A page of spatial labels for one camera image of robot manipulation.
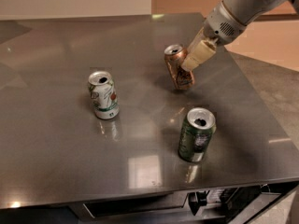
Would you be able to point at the dark green soda can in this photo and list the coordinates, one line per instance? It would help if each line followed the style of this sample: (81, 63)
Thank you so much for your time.
(197, 130)

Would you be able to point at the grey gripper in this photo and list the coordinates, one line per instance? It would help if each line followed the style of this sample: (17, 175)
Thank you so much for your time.
(221, 28)

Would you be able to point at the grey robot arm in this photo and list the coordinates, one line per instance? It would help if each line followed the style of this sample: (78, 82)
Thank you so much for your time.
(247, 11)

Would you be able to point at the white green soda can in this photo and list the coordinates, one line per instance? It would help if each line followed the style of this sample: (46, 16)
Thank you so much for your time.
(103, 95)

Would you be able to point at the orange soda can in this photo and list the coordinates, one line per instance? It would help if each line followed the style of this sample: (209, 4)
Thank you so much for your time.
(174, 56)

